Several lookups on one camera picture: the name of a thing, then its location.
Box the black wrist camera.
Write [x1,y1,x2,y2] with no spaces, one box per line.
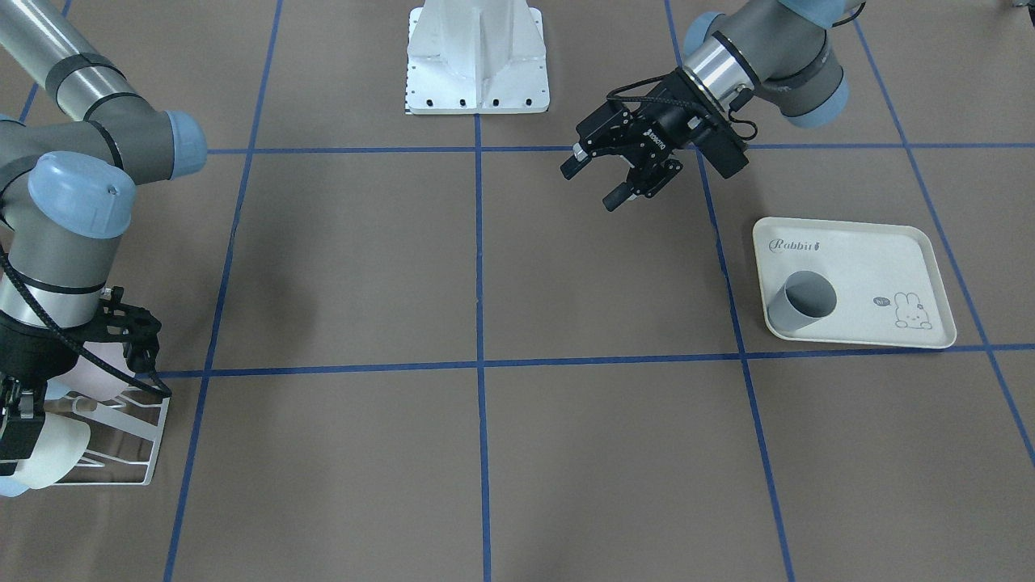
[692,120,748,179]
[94,286,162,373]

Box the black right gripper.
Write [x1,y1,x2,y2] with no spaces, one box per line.
[1,313,80,478]

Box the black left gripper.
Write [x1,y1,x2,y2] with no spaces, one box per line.
[560,69,746,213]

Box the white wire cup rack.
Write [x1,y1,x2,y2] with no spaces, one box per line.
[45,381,170,487]

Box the grey plastic cup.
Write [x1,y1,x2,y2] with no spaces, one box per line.
[766,270,839,334]

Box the light blue cup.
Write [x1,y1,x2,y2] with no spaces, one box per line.
[0,475,31,498]

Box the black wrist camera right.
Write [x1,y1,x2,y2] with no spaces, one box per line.
[94,286,162,373]

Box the pink plastic cup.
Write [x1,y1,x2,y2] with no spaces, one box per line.
[61,342,134,402]

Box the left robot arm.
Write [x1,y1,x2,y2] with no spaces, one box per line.
[560,1,864,210]

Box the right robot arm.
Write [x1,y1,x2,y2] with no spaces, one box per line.
[2,1,208,496]

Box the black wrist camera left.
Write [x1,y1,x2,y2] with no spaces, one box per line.
[692,120,748,179]

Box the cream white cup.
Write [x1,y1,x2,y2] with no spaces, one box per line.
[11,412,91,489]

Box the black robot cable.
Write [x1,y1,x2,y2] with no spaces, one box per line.
[0,251,175,399]

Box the cream plastic tray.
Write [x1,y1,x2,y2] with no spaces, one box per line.
[753,217,957,349]

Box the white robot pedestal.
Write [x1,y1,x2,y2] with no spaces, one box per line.
[404,1,551,116]

